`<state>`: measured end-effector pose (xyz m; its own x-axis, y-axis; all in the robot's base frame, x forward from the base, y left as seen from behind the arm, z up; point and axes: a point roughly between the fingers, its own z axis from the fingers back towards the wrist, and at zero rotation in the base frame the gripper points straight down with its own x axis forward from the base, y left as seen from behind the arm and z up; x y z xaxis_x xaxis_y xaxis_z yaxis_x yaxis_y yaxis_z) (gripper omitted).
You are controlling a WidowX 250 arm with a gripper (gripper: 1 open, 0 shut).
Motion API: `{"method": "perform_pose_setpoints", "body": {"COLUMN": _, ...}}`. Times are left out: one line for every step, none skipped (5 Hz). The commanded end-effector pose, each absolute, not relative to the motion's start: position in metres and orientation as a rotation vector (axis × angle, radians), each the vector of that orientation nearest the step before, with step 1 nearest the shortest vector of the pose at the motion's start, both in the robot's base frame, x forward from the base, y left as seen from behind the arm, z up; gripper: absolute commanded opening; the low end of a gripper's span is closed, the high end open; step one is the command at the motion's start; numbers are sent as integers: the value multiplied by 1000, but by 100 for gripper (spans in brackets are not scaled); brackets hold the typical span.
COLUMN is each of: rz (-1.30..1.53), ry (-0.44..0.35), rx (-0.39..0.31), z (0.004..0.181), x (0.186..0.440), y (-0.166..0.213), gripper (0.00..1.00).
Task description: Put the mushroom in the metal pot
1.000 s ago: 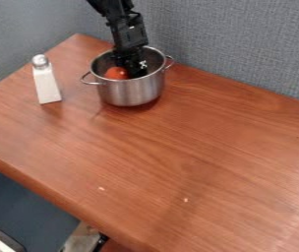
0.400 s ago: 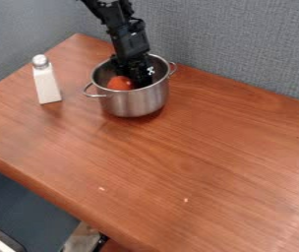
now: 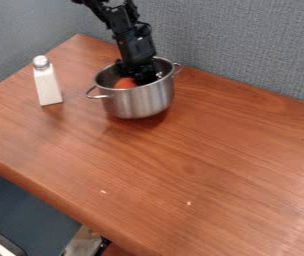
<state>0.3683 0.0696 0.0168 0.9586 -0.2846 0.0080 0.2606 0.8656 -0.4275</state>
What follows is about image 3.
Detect white salt shaker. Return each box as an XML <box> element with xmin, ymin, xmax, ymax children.
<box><xmin>34</xmin><ymin>55</ymin><xmax>63</xmax><ymax>106</ymax></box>

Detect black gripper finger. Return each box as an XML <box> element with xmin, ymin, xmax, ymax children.
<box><xmin>130</xmin><ymin>61</ymin><xmax>162</xmax><ymax>86</ymax></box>

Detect metal table leg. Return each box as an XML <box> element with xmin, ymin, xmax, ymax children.
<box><xmin>62</xmin><ymin>225</ymin><xmax>111</xmax><ymax>256</ymax></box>

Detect red and white toy mushroom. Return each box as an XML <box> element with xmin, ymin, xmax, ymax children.
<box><xmin>114</xmin><ymin>77</ymin><xmax>138</xmax><ymax>89</ymax></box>

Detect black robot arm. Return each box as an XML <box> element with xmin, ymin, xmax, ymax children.
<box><xmin>71</xmin><ymin>0</ymin><xmax>158</xmax><ymax>86</ymax></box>

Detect metal pot with handles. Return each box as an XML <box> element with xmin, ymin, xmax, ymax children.
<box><xmin>86</xmin><ymin>57</ymin><xmax>183</xmax><ymax>119</ymax></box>

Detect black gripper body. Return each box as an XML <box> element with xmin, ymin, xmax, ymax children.
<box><xmin>114</xmin><ymin>22</ymin><xmax>157</xmax><ymax>72</ymax></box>

